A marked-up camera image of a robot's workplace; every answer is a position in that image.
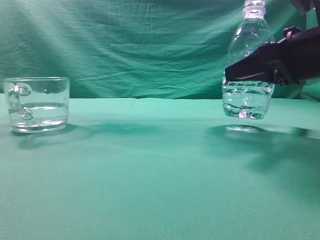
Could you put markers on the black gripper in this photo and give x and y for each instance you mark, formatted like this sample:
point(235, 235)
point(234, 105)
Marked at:
point(293, 59)

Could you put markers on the clear plastic water bottle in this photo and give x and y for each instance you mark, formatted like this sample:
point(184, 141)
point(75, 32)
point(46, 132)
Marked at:
point(243, 95)

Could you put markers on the green backdrop cloth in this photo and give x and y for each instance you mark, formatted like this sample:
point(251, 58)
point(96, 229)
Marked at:
point(169, 49)

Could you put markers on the green tablecloth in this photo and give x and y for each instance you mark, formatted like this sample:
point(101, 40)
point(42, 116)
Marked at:
point(160, 169)

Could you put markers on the clear glass mug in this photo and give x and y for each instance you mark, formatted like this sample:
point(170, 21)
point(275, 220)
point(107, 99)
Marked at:
point(37, 104)

